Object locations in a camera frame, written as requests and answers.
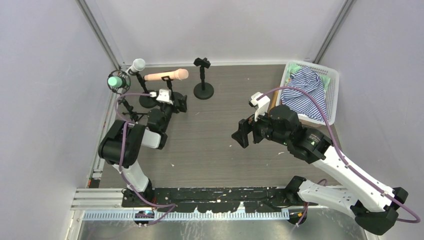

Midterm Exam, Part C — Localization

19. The black shock mount stand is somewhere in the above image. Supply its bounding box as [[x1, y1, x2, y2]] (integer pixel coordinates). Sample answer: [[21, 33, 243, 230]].
[[161, 76, 184, 106]]

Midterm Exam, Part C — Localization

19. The black stand with clip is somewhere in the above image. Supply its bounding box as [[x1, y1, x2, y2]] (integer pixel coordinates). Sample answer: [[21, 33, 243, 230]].
[[193, 57, 214, 100]]

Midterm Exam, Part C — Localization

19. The pink microphone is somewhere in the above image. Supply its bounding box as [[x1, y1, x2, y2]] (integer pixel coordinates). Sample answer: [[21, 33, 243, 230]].
[[143, 68, 189, 81]]

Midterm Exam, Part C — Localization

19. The gold microphone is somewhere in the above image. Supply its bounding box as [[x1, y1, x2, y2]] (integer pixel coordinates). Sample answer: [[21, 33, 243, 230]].
[[268, 90, 279, 112]]

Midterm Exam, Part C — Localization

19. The white microphone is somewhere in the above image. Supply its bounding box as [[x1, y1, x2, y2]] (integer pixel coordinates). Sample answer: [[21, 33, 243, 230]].
[[125, 58, 146, 76]]

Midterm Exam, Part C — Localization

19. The green microphone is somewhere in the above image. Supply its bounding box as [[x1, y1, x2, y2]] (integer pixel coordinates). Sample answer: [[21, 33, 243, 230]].
[[107, 76, 124, 89]]

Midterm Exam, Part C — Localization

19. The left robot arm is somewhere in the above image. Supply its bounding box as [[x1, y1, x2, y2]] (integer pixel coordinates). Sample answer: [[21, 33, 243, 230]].
[[97, 89, 188, 202]]

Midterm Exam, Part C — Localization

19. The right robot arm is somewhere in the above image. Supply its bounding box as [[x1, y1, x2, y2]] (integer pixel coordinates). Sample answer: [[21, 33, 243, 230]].
[[231, 105, 409, 236]]

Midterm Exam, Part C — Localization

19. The blue striped cloth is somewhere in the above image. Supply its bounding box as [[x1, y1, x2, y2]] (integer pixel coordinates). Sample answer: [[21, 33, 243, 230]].
[[280, 66, 329, 123]]

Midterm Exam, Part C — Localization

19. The green cloth in basket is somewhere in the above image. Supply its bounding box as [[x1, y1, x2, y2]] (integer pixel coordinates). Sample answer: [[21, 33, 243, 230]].
[[285, 63, 331, 91]]

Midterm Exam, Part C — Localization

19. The white plastic basket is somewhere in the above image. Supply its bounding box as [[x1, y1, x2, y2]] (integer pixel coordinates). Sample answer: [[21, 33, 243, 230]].
[[276, 60, 340, 127]]

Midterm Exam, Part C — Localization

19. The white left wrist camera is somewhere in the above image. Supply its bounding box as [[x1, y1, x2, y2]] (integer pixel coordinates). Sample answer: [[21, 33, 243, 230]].
[[149, 89, 174, 105]]

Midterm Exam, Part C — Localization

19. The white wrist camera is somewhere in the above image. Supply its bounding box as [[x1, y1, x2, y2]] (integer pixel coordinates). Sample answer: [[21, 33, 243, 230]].
[[249, 92, 271, 122], [149, 89, 174, 105]]

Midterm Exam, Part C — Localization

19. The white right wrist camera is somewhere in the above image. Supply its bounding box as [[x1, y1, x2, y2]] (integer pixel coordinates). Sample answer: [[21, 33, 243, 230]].
[[249, 92, 271, 122]]

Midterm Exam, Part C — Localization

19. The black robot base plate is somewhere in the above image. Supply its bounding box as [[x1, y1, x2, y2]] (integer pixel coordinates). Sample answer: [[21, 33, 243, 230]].
[[121, 187, 319, 214]]

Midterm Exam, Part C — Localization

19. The aluminium frame rail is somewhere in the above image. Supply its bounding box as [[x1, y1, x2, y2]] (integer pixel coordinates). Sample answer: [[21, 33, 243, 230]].
[[70, 64, 128, 212]]

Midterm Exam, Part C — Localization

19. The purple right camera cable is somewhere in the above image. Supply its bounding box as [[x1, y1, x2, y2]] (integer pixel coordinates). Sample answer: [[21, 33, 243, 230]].
[[258, 86, 422, 227]]

